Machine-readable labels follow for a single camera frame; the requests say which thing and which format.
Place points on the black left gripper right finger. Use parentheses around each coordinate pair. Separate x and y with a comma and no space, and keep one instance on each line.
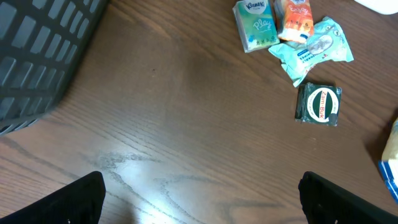
(325,202)

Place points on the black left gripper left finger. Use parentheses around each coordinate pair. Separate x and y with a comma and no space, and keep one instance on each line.
(78,202)

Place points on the yellow snack chip bag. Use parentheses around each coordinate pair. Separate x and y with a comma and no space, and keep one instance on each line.
(388,163)

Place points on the dark green Zam-Buk tin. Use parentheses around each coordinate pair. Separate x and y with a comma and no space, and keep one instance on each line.
(318,104)

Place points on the teal wet wipes pack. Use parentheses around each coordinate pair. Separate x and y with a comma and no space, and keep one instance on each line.
(327,43)

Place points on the orange Kleenex tissue pack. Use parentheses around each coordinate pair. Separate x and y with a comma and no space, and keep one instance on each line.
(294,20)

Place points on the green Kleenex tissue pack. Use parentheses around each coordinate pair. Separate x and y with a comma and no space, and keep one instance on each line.
(256,25)

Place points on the white barcode scanner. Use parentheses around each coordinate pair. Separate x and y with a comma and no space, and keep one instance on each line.
(384,7)

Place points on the grey plastic mesh basket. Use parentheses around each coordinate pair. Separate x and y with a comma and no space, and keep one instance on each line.
(42,43)

